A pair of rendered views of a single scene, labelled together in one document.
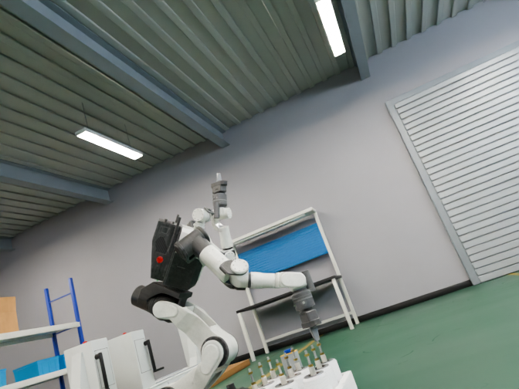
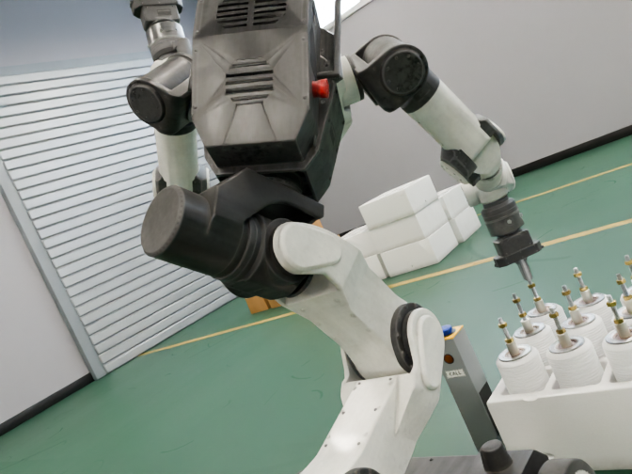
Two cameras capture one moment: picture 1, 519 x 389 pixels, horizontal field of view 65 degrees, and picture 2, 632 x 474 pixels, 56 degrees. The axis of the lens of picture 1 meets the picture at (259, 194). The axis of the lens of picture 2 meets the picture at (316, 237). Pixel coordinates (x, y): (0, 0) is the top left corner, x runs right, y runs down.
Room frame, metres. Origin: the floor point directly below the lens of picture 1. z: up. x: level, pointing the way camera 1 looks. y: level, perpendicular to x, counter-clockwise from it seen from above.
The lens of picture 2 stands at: (1.62, 1.51, 0.77)
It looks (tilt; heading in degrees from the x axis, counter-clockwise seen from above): 4 degrees down; 295
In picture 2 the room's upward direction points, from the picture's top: 25 degrees counter-clockwise
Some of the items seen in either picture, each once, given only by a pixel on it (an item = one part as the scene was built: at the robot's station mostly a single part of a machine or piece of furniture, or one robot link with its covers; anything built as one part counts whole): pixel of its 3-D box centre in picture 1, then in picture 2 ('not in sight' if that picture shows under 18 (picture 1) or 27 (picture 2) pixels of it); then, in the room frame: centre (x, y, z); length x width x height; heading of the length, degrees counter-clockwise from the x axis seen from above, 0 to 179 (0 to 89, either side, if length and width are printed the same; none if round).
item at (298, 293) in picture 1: (300, 285); (488, 196); (1.86, -0.04, 0.58); 0.11 x 0.11 x 0.11; 12
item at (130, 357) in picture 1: (164, 359); not in sight; (4.76, 1.61, 0.45); 1.51 x 0.57 x 0.74; 164
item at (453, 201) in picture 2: not in sight; (434, 208); (2.70, -2.89, 0.27); 0.39 x 0.39 x 0.18; 76
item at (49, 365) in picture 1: (37, 370); not in sight; (6.13, 3.95, 0.90); 0.50 x 0.38 x 0.21; 73
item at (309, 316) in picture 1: (306, 312); (510, 236); (1.84, -0.02, 0.46); 0.13 x 0.10 x 0.12; 24
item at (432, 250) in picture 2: not in sight; (419, 249); (2.81, -2.48, 0.09); 0.39 x 0.39 x 0.18; 78
